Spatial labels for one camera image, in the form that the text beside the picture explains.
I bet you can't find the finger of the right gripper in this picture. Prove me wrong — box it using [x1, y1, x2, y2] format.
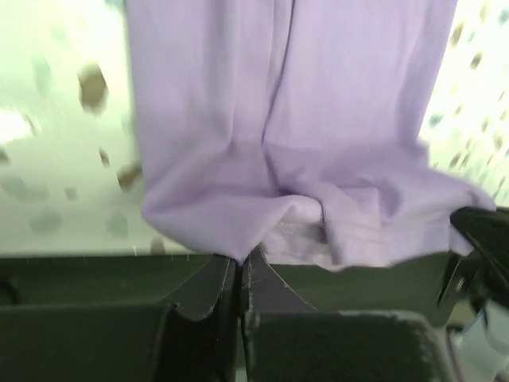
[450, 207, 508, 290]

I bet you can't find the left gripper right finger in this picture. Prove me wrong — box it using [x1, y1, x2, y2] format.
[238, 250, 458, 382]

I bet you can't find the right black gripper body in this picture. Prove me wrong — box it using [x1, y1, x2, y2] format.
[436, 248, 508, 313]

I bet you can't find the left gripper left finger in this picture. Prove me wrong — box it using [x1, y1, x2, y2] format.
[1, 255, 237, 381]

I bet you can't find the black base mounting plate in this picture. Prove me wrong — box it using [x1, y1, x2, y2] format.
[1, 252, 459, 326]

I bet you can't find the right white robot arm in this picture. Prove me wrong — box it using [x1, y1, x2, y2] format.
[437, 207, 508, 381]

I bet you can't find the purple t shirt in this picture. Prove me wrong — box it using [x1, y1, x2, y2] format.
[126, 1, 495, 270]

